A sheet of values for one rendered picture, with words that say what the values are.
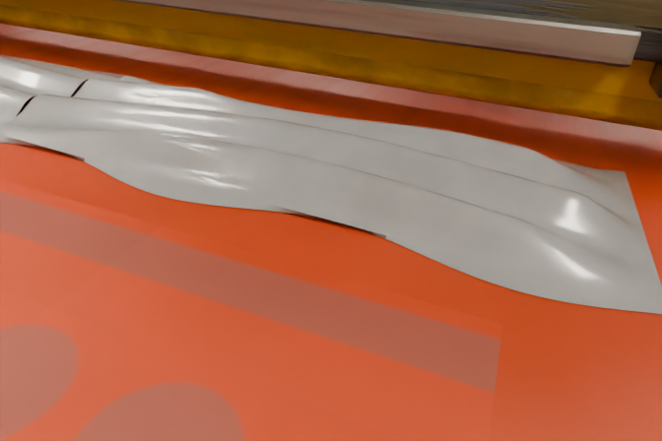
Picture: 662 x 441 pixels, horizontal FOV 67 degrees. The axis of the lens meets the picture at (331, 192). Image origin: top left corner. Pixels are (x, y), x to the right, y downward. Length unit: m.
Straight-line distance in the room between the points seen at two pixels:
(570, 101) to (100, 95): 0.17
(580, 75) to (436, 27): 0.06
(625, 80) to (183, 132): 0.15
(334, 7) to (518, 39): 0.06
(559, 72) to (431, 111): 0.05
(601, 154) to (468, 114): 0.05
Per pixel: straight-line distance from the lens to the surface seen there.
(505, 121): 0.20
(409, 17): 0.17
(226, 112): 0.17
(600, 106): 0.20
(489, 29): 0.17
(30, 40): 0.31
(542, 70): 0.20
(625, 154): 0.19
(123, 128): 0.17
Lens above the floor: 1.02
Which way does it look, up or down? 29 degrees down
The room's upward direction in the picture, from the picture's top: 4 degrees clockwise
